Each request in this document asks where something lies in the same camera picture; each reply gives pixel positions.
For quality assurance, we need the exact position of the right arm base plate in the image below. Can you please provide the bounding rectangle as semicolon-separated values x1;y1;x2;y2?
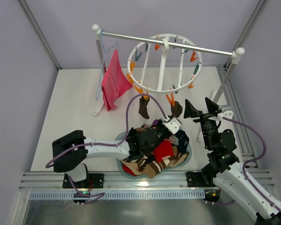
186;171;216;188

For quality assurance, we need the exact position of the navy sock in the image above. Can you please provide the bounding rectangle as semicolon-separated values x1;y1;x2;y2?
175;130;189;153

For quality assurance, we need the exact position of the teal laundry basket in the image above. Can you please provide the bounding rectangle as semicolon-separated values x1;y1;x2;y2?
117;129;192;179

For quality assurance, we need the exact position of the white round sock hanger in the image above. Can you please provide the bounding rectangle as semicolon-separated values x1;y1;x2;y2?
127;33;204;95

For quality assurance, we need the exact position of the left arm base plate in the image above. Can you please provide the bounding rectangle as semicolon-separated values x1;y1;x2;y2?
62;173;104;189

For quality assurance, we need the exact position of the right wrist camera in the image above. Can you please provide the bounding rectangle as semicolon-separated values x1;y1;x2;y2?
217;105;234;120

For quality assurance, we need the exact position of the red sock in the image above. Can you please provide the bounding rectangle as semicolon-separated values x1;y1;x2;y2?
153;141;174;162

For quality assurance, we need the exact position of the aluminium rail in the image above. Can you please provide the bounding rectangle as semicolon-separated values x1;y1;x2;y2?
19;169;275;190

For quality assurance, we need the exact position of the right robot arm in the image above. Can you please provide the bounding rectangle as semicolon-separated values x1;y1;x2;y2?
184;98;281;225

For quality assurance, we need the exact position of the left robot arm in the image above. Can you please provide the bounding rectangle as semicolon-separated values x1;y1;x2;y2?
47;127;173;184

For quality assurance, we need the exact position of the brown striped sock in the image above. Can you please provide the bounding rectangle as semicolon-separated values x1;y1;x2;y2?
142;154;187;178

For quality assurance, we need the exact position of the blue wire hanger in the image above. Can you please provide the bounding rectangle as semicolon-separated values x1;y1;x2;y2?
96;29;118;101

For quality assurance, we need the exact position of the white clothes rack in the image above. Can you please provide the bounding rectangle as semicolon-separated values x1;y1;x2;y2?
92;24;245;107

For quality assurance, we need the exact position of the pink cloth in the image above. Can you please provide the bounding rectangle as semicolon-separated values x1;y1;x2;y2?
101;50;133;111

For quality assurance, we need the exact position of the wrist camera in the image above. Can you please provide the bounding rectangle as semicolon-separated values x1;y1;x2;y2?
217;105;234;120
163;117;182;135

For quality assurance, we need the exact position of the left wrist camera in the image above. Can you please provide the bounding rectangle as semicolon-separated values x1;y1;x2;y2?
163;117;182;135

